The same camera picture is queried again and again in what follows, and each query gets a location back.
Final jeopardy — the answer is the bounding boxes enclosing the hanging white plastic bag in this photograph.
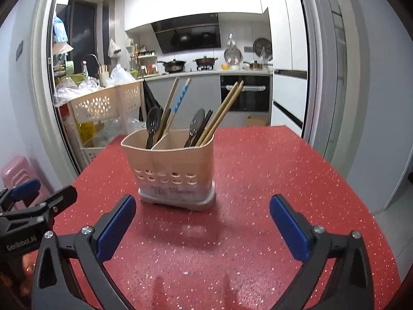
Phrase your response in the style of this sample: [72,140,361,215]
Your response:
[107,38,123,58]

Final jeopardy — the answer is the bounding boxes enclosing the grey kitchen counter cabinet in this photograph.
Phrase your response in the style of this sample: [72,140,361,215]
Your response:
[142,70,273,130]

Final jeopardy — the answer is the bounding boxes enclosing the bamboo chopstick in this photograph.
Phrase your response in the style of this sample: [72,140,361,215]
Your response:
[194,82,239,147]
[197,81,245,147]
[200,82,246,147]

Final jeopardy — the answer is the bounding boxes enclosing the white wall cabinets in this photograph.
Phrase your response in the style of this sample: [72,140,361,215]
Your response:
[124,0,263,32]

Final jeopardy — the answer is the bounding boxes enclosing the black wok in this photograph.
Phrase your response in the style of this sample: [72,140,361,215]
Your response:
[157,59,187,73]

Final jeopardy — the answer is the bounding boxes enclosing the beige flower-cutout storage trolley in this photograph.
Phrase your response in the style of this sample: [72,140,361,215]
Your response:
[66,81,144,169]

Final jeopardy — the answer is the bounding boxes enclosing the row of condiment bottles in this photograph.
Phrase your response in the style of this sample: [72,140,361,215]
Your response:
[129,43,159,75]

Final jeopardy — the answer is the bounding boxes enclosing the plain wooden chopstick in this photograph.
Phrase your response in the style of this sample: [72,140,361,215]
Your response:
[155,77,180,143]

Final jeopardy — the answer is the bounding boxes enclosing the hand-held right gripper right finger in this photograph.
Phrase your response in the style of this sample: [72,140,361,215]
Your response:
[269,194,375,310]

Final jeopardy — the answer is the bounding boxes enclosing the pink plastic stool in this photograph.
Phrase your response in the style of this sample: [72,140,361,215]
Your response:
[0,156,44,207]

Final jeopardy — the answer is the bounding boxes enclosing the black plastic spoon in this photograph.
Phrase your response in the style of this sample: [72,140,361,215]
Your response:
[184,108,206,147]
[190,110,213,147]
[145,106,163,151]

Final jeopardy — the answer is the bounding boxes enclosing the beige plastic utensil holder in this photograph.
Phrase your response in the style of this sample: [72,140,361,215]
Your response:
[121,128,216,211]

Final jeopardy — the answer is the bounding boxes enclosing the black kitchen faucet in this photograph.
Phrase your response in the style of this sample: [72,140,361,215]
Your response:
[85,54,101,75]

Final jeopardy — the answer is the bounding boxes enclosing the crumpled clear plastic bag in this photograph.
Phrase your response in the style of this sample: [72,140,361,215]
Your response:
[53,77,99,107]

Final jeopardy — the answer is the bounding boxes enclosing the cardboard box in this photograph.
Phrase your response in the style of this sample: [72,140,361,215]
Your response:
[247,115,269,127]

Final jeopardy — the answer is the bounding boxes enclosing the clear plastic bags on shelf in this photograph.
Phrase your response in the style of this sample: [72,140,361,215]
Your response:
[93,118,142,147]

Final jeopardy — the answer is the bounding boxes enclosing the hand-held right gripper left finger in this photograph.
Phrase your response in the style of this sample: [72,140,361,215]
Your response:
[30,194,138,310]

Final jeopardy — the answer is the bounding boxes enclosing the grey sliding door frame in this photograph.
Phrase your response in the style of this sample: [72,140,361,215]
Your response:
[32,0,348,175]

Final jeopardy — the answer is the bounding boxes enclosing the white fridge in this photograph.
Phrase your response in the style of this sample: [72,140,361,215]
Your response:
[260,0,309,130]

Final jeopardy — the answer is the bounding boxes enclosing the round dark hanging pan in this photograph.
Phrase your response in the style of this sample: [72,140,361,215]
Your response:
[252,38,273,57]

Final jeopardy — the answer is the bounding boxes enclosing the hanging blue white bags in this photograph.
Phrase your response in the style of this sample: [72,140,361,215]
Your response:
[53,16,73,54]

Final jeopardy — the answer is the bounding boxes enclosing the round steel steamer rack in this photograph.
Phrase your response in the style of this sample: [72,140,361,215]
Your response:
[224,34,243,65]

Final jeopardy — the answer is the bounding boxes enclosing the lidded wok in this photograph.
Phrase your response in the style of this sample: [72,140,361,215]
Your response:
[194,56,219,67]

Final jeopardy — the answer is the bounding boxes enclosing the blue patterned chopstick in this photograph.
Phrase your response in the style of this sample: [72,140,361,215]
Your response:
[163,77,192,133]

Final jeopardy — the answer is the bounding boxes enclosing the black built-in oven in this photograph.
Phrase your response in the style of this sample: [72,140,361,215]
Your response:
[220,75,271,113]

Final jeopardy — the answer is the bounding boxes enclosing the black range hood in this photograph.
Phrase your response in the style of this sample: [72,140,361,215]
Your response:
[151,13,223,55]

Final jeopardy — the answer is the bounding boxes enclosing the person's left hand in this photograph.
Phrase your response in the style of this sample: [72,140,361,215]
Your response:
[19,255,35,294]

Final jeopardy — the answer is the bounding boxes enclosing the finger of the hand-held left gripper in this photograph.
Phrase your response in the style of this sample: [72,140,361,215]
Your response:
[0,185,78,230]
[0,178,42,212]

